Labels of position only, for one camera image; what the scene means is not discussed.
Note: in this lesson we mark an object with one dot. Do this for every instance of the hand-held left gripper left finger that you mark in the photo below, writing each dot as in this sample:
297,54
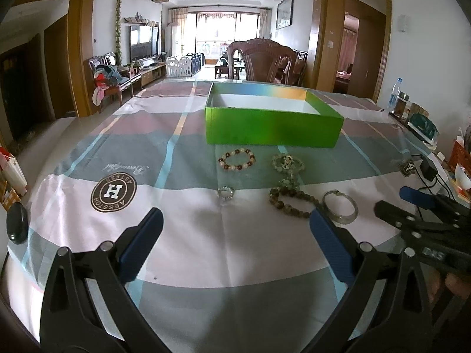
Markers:
143,244

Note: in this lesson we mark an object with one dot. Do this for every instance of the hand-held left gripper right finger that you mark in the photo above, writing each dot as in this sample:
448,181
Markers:
327,244

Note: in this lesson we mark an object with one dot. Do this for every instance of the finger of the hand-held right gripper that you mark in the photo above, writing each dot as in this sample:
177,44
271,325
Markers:
417,195
392,213

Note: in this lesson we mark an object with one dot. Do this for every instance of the clear glass bangle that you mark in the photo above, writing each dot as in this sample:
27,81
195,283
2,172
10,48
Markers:
353,213

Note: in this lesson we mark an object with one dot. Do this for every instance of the green cardboard box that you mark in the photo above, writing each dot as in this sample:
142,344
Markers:
272,128

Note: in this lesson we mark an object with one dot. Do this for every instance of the person's right hand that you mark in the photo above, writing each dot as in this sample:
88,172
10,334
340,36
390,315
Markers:
460,286

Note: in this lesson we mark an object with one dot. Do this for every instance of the black power adapter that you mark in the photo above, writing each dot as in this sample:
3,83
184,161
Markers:
428,169

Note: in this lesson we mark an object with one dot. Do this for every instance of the white bowl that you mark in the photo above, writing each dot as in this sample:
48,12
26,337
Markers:
463,180

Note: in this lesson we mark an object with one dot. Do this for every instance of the red plastic basket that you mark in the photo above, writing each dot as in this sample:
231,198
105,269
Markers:
461,154

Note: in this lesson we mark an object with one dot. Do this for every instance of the green tissue packet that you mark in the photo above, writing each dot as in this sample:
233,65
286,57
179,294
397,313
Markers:
423,127

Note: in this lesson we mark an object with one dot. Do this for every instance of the checked tablecloth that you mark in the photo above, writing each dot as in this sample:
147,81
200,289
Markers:
220,264

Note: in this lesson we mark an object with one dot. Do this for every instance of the glass jar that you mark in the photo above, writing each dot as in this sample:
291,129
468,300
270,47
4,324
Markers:
401,106

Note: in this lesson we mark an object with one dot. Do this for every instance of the plastic water bottle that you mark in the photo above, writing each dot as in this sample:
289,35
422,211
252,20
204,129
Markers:
395,93

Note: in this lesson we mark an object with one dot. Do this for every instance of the black oval case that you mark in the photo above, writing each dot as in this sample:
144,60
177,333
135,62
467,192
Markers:
16,228

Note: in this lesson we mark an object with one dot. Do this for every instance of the red white paper bag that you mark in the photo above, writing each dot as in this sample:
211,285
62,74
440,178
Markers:
13,176

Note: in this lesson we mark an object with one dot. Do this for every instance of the white padded wooden chair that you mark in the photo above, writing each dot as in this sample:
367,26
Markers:
125,85

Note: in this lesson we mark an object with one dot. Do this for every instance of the pink plush toy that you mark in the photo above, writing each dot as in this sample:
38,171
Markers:
99,84

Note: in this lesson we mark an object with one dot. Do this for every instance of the wooden television cabinet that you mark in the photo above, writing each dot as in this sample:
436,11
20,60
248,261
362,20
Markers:
151,75

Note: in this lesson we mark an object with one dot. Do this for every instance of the wooden chair with cushion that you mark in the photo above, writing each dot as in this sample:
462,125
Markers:
298,70

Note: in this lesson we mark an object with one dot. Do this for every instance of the blue clothes pile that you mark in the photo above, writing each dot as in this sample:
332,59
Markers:
110,73

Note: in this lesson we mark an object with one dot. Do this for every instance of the white baby fence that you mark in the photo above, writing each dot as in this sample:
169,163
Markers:
176,68

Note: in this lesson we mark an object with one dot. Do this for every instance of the dark coffee table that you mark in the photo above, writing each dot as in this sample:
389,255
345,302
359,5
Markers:
220,68

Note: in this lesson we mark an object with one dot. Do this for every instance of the carved wooden chair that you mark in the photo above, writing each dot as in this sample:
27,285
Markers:
257,55

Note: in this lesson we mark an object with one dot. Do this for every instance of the flat screen television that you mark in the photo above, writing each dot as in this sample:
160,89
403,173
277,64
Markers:
141,42

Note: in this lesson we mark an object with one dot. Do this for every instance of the white standing air conditioner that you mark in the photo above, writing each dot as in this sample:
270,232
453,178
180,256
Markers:
174,40

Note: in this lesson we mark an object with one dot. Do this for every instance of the green ivy vine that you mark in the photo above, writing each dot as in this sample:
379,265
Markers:
118,25

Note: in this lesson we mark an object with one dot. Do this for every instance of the beige curtain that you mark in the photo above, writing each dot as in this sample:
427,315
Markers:
264,22
178,16

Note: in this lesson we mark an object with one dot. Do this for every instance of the wall shelf with ornaments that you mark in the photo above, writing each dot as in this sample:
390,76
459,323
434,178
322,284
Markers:
140,21

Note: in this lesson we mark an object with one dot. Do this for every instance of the framed wall picture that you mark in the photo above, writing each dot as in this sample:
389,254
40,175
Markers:
285,13

